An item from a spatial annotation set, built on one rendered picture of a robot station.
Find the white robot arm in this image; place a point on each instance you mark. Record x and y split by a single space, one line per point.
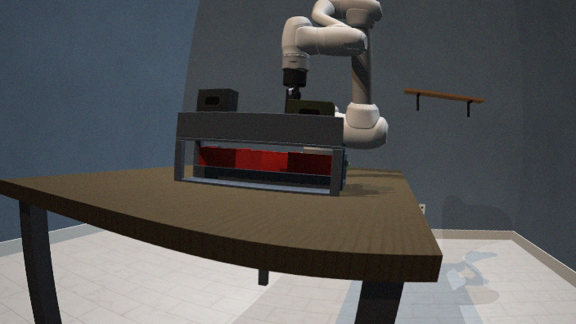
363 126

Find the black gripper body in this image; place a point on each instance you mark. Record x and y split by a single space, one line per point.
294 79

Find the red open-front bin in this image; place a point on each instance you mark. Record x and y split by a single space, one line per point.
309 163
274 161
226 157
257 159

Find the grey metal shelf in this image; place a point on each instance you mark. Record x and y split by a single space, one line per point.
262 128

